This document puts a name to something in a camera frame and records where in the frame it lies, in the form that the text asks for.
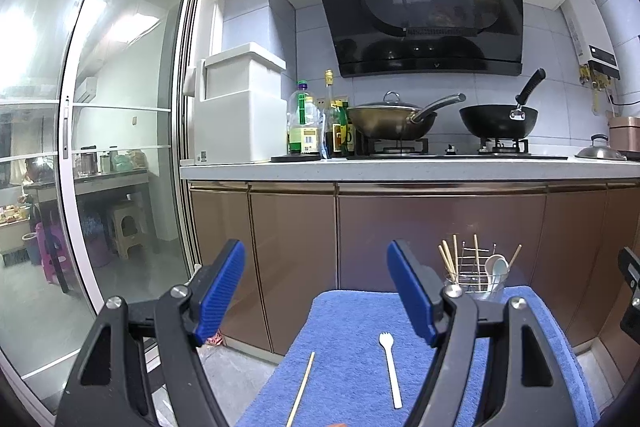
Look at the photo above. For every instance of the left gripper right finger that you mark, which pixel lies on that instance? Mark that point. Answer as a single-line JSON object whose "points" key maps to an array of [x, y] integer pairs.
{"points": [[523, 383]]}

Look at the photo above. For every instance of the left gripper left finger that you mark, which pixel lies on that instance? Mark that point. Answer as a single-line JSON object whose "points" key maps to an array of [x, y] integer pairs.
{"points": [[109, 383]]}

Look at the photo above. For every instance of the bamboo chopstick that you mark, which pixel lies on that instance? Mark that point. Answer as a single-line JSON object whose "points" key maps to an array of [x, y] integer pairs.
{"points": [[448, 264], [477, 260], [511, 261], [445, 245], [300, 391], [456, 255]]}

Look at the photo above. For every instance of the white ceramic spoon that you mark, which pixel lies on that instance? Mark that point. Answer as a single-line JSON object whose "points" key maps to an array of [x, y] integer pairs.
{"points": [[497, 270]]}

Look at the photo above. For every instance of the white spork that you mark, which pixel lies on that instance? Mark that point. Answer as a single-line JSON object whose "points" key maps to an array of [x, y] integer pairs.
{"points": [[386, 340]]}

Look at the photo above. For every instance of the plastic bag on floor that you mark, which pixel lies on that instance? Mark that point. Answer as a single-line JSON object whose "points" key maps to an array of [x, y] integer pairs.
{"points": [[216, 340]]}

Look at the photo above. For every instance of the steel pot lid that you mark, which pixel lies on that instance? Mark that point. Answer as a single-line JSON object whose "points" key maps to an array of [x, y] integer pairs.
{"points": [[600, 150]]}

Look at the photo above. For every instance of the clear plastic utensil holder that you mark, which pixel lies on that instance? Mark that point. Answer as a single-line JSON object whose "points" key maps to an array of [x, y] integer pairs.
{"points": [[467, 272]]}

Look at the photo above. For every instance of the bamboo chopstick in holder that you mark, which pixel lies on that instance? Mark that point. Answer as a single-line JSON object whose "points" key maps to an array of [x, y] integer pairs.
{"points": [[300, 391], [445, 245], [456, 255], [448, 264]]}

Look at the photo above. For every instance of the blue towel mat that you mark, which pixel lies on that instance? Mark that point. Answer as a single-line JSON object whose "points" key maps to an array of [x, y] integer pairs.
{"points": [[348, 383]]}

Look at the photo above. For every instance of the black frying pan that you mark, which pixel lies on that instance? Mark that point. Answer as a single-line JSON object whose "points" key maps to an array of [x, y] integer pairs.
{"points": [[504, 121]]}

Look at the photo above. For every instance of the white water heater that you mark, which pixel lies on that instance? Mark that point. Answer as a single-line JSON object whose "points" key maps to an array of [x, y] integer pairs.
{"points": [[592, 43]]}

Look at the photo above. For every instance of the gas stove top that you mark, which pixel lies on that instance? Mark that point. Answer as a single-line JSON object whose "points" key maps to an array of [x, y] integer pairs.
{"points": [[360, 147]]}

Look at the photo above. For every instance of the white tall box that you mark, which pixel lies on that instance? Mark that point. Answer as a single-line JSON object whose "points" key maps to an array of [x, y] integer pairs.
{"points": [[239, 115]]}

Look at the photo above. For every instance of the green cap oil bottle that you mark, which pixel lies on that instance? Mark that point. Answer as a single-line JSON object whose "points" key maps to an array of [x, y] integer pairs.
{"points": [[304, 121]]}

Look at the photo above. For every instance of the dark sauce bottle yellow label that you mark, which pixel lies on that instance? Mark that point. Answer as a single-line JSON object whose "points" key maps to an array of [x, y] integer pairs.
{"points": [[340, 133]]}

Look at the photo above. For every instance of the clear plastic bottle blue label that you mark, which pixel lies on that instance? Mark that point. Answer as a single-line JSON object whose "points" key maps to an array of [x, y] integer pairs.
{"points": [[324, 128]]}

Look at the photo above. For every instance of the black range hood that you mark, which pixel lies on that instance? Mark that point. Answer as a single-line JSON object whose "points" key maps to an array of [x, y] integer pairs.
{"points": [[376, 37]]}

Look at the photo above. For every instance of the glass sliding door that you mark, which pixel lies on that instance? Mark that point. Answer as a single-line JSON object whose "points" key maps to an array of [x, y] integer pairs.
{"points": [[89, 206]]}

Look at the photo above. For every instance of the bronze wok with handle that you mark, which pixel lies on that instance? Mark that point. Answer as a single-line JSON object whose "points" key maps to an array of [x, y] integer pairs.
{"points": [[393, 119]]}

